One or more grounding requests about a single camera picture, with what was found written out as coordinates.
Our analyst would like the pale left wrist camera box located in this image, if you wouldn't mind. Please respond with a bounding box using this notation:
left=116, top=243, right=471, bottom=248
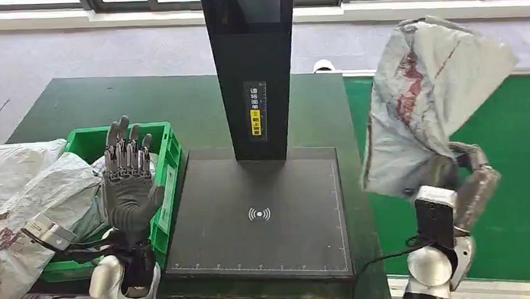
left=23, top=212, right=78, bottom=254

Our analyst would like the black and yellow column label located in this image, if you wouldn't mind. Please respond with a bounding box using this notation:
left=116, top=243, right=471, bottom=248
left=243, top=80, right=270, bottom=143

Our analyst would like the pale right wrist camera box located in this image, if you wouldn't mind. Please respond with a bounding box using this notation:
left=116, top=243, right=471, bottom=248
left=414, top=185, right=460, bottom=252

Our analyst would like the black scanner column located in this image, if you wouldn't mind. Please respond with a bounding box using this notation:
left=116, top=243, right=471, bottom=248
left=199, top=0, right=300, bottom=163

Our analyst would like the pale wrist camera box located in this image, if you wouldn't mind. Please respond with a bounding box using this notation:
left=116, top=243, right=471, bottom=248
left=414, top=185, right=460, bottom=252
left=23, top=212, right=78, bottom=254

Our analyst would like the black scanner base plate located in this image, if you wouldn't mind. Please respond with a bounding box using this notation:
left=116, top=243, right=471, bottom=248
left=162, top=145, right=354, bottom=285

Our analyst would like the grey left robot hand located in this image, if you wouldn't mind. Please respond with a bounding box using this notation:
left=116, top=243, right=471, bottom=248
left=100, top=114, right=168, bottom=248

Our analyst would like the silver conveyor side rail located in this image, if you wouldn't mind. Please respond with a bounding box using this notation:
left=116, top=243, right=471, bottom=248
left=386, top=270, right=530, bottom=299
left=315, top=63, right=530, bottom=84

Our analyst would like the green conveyor belt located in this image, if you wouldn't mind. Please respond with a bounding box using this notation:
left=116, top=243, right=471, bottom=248
left=344, top=70, right=530, bottom=291

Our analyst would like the grey-white parcel bag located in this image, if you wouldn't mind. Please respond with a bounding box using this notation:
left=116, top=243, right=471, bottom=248
left=0, top=138, right=70, bottom=221

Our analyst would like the green plastic crate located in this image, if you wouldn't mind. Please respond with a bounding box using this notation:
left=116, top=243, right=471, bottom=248
left=35, top=121, right=188, bottom=283

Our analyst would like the white round conveyor roller end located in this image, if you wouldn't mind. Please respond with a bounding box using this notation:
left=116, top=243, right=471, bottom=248
left=313, top=58, right=336, bottom=73

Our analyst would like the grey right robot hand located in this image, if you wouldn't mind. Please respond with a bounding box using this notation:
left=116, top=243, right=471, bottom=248
left=423, top=140, right=503, bottom=237

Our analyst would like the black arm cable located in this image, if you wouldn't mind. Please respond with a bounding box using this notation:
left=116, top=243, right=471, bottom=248
left=351, top=235, right=433, bottom=278

